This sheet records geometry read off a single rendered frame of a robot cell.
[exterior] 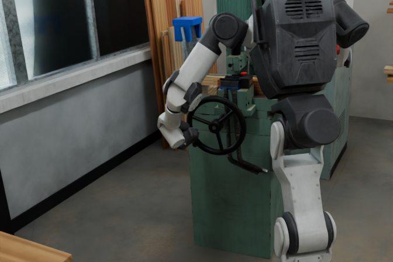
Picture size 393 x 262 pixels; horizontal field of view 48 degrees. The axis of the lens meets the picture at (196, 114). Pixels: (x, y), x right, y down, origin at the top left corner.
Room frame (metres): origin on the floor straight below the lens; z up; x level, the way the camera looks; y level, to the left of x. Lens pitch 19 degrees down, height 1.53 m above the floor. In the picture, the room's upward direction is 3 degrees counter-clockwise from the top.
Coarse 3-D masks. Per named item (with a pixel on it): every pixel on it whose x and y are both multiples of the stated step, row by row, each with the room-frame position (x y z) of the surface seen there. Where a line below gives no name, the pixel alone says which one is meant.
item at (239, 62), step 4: (240, 52) 2.30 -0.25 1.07; (228, 56) 2.21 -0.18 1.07; (232, 56) 2.20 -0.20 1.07; (236, 56) 2.20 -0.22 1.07; (240, 56) 2.20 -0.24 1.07; (244, 56) 2.26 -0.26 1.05; (228, 60) 2.19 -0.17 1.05; (232, 60) 2.18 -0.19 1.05; (236, 60) 2.18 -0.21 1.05; (240, 60) 2.18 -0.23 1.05; (244, 60) 2.26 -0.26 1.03; (236, 64) 2.18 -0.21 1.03; (240, 64) 2.19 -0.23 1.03; (244, 64) 2.26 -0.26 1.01; (228, 68) 2.19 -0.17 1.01; (232, 68) 2.18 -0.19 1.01; (236, 68) 2.18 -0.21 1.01; (240, 68) 2.19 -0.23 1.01
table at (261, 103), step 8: (256, 96) 2.05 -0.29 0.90; (264, 96) 2.04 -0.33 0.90; (208, 104) 2.11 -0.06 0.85; (216, 104) 2.10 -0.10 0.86; (256, 104) 2.02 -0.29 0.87; (264, 104) 2.01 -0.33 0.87; (272, 104) 1.99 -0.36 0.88; (216, 112) 2.00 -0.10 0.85; (224, 112) 1.98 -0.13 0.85; (248, 112) 1.94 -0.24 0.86
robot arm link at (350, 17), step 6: (336, 6) 1.61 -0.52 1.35; (342, 6) 1.60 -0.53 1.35; (348, 6) 1.60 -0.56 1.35; (336, 12) 1.60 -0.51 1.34; (342, 12) 1.58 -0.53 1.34; (348, 12) 1.58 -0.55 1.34; (354, 12) 1.58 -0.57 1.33; (336, 18) 1.59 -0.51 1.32; (342, 18) 1.57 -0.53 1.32; (348, 18) 1.56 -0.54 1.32; (354, 18) 1.55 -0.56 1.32; (360, 18) 1.56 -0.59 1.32; (342, 24) 1.56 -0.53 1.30; (348, 24) 1.55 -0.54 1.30
